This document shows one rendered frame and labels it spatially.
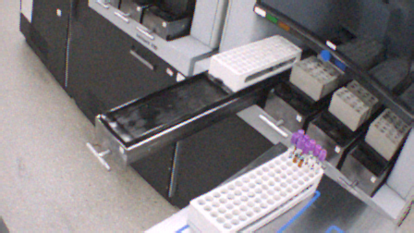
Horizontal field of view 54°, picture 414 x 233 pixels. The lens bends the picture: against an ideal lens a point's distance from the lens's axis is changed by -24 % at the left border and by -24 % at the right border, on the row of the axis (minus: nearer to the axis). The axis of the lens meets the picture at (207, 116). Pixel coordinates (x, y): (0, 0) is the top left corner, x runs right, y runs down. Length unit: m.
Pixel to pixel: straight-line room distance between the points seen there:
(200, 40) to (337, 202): 0.81
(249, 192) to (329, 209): 0.22
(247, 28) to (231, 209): 0.69
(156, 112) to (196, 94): 0.13
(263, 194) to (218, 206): 0.10
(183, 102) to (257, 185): 0.37
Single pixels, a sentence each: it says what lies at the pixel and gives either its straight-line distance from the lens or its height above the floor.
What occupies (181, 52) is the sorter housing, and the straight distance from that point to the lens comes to 1.59.
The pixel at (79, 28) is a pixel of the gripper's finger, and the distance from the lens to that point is 0.67.
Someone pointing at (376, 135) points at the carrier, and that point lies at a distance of 1.29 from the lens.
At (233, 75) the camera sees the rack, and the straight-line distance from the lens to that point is 1.30.
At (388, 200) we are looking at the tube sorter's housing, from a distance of 1.32.
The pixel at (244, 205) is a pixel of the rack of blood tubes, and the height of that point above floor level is 0.88.
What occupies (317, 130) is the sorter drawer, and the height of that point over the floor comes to 0.80.
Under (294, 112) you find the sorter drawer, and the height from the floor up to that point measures 0.80.
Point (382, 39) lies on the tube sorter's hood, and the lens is 1.19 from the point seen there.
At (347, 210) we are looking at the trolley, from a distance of 1.09.
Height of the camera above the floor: 1.56
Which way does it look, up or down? 38 degrees down
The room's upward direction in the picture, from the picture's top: 12 degrees clockwise
